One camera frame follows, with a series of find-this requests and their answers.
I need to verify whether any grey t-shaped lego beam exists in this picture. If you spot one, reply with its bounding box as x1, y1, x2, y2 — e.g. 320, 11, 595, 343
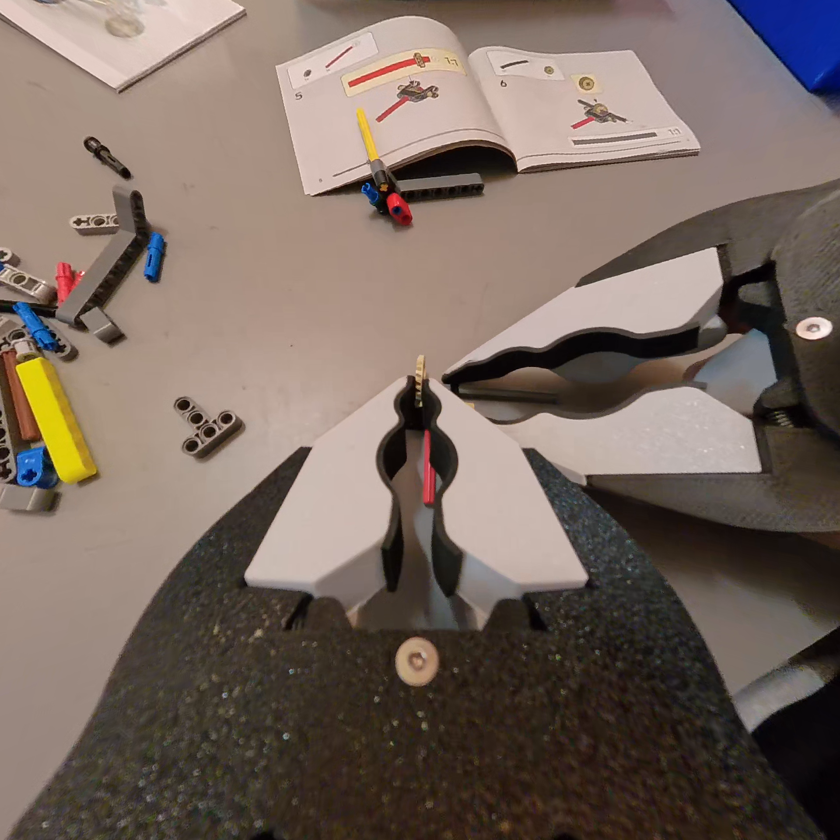
173, 395, 245, 459

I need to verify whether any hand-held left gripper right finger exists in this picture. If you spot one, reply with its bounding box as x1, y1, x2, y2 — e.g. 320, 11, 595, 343
423, 377, 589, 624

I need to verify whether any yellow axle lego subassembly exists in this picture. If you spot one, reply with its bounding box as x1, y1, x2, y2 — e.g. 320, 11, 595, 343
356, 107, 416, 228

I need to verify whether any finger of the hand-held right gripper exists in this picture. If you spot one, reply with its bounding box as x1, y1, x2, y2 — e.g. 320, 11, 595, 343
459, 331, 777, 490
443, 248, 729, 386

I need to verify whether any black lego axle pin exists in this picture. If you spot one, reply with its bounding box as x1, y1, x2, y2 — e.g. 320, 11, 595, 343
83, 135, 133, 180

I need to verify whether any blue plastic bin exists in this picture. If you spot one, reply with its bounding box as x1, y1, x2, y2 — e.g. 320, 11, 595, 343
727, 0, 840, 93

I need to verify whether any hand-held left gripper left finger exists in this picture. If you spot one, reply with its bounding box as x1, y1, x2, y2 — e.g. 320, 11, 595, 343
244, 377, 421, 605

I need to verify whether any pile of loose lego pieces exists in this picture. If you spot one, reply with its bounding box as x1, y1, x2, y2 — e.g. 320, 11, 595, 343
0, 185, 167, 514

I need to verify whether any open lego instruction booklet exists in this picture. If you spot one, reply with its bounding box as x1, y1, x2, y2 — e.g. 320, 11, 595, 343
276, 16, 702, 197

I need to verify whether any closed lego instruction booklet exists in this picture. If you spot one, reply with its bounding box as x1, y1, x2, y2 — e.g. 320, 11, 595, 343
0, 0, 248, 93

